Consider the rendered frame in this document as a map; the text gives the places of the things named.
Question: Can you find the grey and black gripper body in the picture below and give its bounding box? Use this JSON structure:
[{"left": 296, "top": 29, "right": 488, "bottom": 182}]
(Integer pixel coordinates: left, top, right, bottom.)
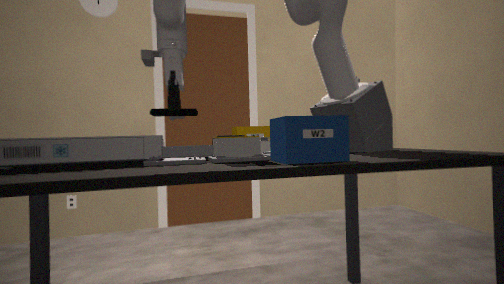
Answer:
[{"left": 159, "top": 51, "right": 186, "bottom": 92}]

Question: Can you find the yellow open bin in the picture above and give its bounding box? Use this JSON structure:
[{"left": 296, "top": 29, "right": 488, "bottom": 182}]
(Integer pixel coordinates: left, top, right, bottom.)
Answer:
[{"left": 232, "top": 126, "right": 270, "bottom": 137}]

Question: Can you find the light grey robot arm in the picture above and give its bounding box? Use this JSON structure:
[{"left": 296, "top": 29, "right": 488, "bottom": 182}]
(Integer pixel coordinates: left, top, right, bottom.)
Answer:
[{"left": 141, "top": 0, "right": 369, "bottom": 105}]

